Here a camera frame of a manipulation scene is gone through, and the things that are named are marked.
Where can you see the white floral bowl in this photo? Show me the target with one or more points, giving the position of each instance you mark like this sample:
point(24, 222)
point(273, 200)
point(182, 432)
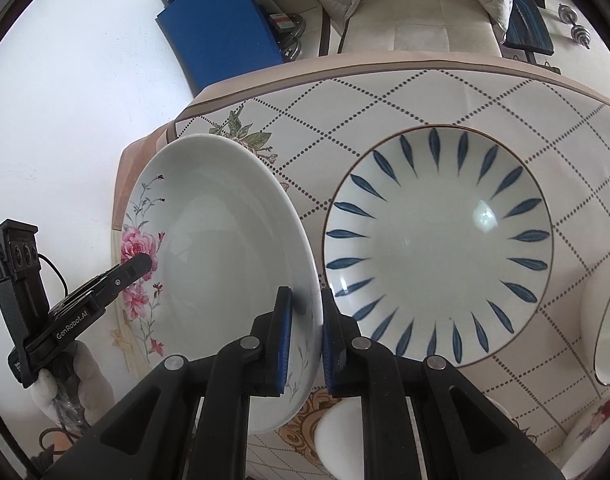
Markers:
point(595, 432)

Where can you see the black blue weight bench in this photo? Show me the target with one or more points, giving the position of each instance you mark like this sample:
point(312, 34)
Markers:
point(527, 20)

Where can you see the chrome dumbbell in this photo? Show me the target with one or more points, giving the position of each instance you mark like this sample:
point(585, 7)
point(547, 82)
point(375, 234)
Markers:
point(575, 22)

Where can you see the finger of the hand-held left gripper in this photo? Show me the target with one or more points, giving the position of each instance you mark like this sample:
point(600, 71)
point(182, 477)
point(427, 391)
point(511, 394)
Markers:
point(127, 272)

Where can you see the blue foam pad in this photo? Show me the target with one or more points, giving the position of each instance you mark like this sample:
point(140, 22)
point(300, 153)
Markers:
point(220, 35)

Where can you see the person's left hand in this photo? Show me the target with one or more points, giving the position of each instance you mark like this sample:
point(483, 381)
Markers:
point(44, 391)

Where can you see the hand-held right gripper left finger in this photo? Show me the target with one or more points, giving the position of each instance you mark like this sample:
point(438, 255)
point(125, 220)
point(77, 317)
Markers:
point(284, 345)

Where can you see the plain white bowl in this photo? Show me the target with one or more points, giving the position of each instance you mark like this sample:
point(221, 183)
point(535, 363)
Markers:
point(342, 440)

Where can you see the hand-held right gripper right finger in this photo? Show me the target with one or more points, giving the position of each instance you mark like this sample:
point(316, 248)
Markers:
point(329, 350)

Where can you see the white bowl with dark rim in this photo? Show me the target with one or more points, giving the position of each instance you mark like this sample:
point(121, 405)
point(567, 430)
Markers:
point(597, 320)

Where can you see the small red box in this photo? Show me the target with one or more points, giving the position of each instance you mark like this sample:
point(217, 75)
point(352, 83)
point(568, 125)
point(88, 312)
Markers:
point(281, 24)

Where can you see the white blue leaf plate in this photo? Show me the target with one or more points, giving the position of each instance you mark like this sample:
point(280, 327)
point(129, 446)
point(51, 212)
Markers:
point(435, 240)

